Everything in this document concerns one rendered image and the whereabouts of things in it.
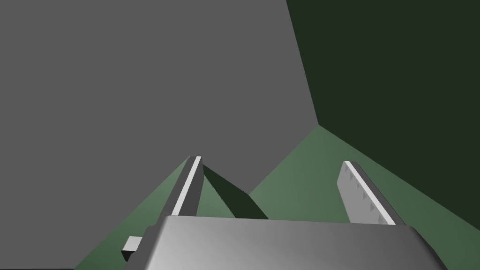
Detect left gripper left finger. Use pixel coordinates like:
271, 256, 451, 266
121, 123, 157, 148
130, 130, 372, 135
157, 155, 204, 227

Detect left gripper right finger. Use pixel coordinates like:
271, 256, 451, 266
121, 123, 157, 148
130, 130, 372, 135
336, 160, 407, 226

